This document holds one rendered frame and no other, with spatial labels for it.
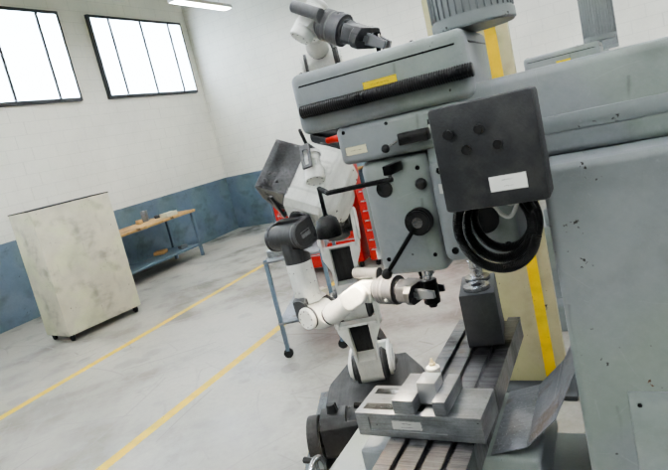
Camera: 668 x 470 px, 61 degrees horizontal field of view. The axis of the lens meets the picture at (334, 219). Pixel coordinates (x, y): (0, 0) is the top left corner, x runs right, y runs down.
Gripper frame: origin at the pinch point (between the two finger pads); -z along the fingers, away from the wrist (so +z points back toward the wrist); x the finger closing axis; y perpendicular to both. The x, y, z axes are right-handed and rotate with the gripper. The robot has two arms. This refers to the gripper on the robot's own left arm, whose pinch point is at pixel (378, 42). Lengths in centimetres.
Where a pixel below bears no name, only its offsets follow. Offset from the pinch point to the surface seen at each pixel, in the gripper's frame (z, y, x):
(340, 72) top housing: 0.9, -7.5, 14.0
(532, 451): -76, -83, 10
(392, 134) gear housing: -16.2, -18.4, 11.5
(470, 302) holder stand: -40, -77, -31
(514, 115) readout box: -48, 0, 30
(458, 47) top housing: -25.6, 5.7, 8.8
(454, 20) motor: -21.6, 10.7, 5.7
